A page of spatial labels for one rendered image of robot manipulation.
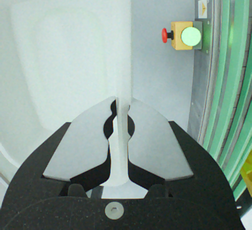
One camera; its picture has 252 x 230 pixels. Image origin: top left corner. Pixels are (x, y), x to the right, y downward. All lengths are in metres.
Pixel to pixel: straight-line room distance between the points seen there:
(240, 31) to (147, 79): 0.31
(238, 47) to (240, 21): 0.04
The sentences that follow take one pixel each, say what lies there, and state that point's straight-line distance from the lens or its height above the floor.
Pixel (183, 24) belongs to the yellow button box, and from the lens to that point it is 0.40.
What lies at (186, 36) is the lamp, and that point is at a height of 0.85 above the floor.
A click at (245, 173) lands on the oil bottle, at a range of 0.52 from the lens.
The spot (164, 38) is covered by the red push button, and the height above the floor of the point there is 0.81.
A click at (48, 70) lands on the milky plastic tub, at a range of 0.21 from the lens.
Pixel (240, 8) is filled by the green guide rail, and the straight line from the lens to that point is 0.31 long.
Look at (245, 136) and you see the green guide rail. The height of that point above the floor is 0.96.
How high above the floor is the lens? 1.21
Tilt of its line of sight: 59 degrees down
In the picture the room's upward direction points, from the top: 168 degrees counter-clockwise
